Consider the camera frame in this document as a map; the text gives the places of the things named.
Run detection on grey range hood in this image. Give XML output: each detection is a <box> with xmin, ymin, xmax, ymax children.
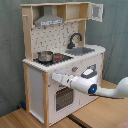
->
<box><xmin>35</xmin><ymin>5</ymin><xmax>64</xmax><ymax>27</ymax></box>

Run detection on black toy faucet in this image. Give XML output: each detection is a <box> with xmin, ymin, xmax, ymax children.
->
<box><xmin>67</xmin><ymin>33</ymin><xmax>83</xmax><ymax>49</ymax></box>

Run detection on grey toy sink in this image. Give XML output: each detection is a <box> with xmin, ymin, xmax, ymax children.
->
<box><xmin>66</xmin><ymin>47</ymin><xmax>94</xmax><ymax>56</ymax></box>

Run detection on wooden toy kitchen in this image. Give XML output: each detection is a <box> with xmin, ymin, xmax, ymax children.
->
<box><xmin>22</xmin><ymin>2</ymin><xmax>105</xmax><ymax>127</ymax></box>

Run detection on black toy stovetop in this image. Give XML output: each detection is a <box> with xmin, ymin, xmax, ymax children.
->
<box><xmin>35</xmin><ymin>53</ymin><xmax>71</xmax><ymax>66</ymax></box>

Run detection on white oven door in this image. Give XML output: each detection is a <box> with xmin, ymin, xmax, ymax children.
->
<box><xmin>49</xmin><ymin>82</ymin><xmax>79</xmax><ymax>125</ymax></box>

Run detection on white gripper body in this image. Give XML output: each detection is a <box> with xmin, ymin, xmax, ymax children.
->
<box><xmin>52</xmin><ymin>73</ymin><xmax>74</xmax><ymax>86</ymax></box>

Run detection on silver toy pot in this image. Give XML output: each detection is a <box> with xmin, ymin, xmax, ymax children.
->
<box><xmin>38</xmin><ymin>51</ymin><xmax>53</xmax><ymax>62</ymax></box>

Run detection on white microwave door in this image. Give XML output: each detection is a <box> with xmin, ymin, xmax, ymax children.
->
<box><xmin>91</xmin><ymin>3</ymin><xmax>103</xmax><ymax>22</ymax></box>

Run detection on white cupboard door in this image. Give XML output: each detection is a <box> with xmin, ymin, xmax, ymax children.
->
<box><xmin>79</xmin><ymin>55</ymin><xmax>102</xmax><ymax>106</ymax></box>

